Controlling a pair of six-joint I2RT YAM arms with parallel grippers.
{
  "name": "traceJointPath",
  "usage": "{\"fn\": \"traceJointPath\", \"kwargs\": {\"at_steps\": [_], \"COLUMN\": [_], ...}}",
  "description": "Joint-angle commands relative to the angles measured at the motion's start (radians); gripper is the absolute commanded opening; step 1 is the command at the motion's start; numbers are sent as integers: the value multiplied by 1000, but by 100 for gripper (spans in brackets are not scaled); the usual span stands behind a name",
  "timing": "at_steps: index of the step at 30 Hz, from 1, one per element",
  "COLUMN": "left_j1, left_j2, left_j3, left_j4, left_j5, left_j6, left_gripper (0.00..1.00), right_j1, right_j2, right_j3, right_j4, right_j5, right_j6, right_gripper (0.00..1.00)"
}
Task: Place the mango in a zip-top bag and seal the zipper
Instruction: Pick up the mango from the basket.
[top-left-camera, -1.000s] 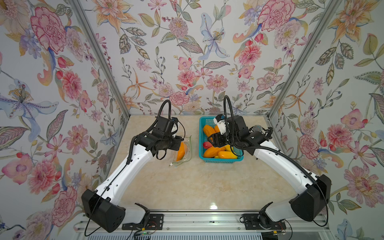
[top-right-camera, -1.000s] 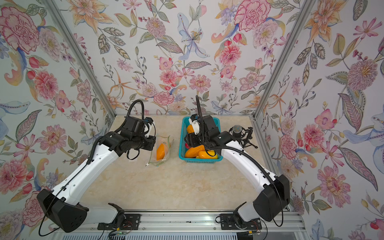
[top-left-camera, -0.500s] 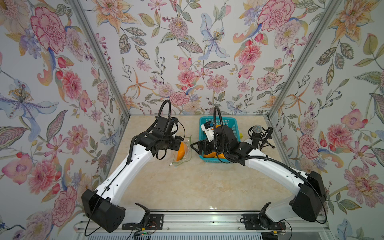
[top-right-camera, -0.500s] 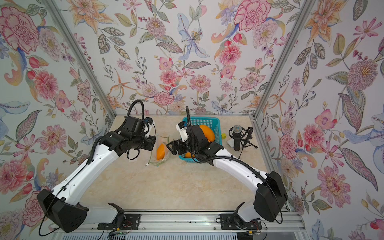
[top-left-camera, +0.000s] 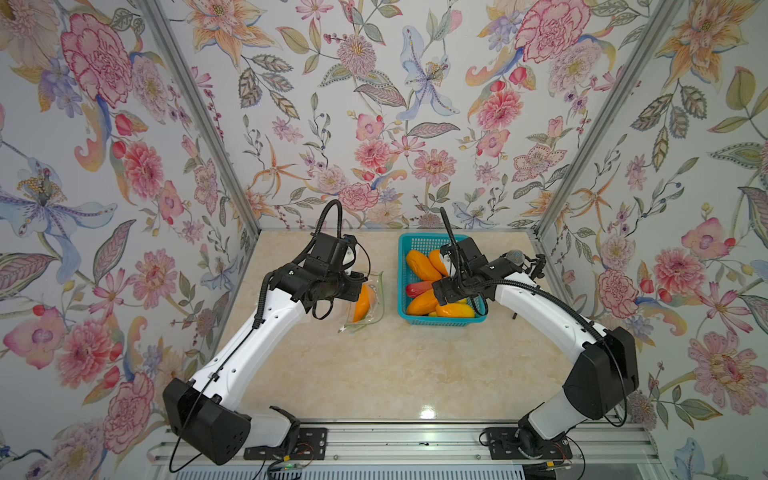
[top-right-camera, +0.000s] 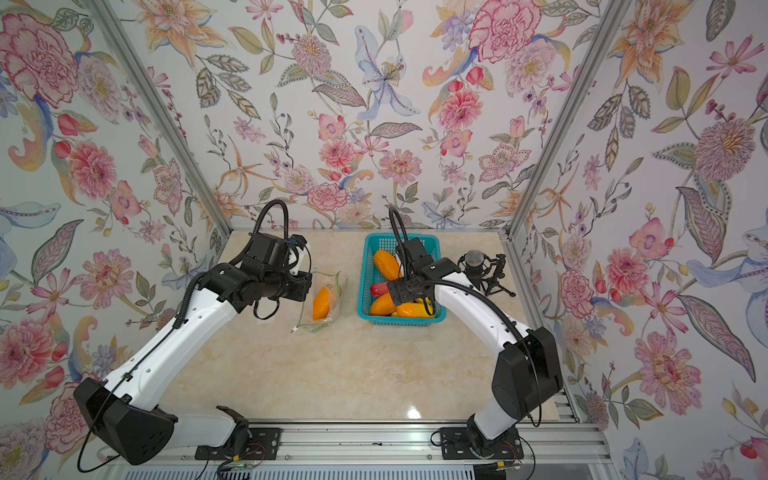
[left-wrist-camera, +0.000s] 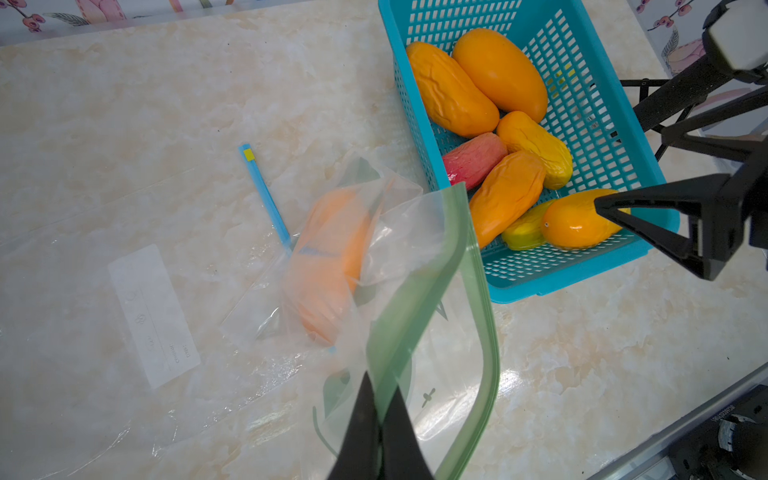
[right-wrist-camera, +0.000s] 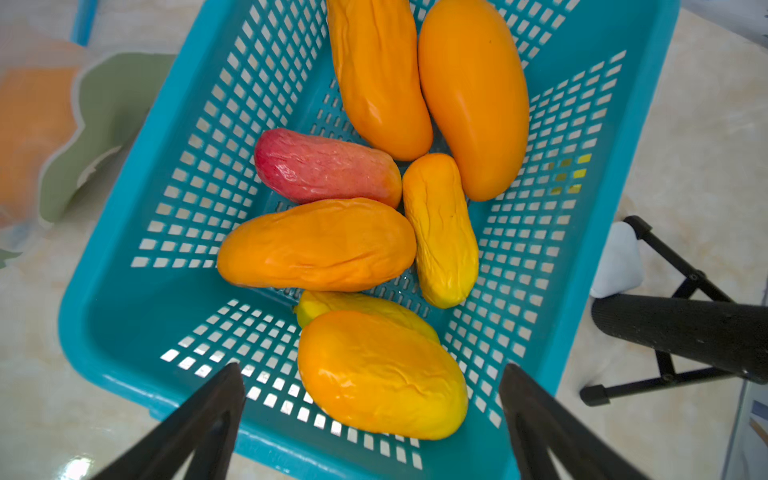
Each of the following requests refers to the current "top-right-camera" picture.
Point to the aluminium corner post right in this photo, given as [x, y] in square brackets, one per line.
[607, 27]

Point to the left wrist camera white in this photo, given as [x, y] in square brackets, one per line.
[298, 252]

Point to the aluminium corner post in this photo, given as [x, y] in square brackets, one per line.
[607, 27]
[107, 20]

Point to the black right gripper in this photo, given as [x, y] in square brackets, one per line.
[400, 292]

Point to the aluminium corner post left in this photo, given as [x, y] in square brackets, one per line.
[107, 20]

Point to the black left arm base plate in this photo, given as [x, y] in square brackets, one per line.
[260, 443]

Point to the clear zip-top bag green print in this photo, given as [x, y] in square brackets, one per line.
[337, 282]

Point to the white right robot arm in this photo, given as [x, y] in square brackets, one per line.
[527, 371]

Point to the aluminium front rail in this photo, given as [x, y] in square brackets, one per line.
[417, 442]

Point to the yellow mango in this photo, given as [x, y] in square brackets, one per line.
[417, 309]

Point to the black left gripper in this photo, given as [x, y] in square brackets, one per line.
[303, 286]

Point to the orange mango front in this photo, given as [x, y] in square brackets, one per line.
[383, 306]

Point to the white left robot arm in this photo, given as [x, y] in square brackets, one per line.
[124, 410]

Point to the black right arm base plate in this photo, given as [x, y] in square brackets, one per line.
[458, 443]

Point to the red mango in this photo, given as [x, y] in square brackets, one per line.
[378, 290]

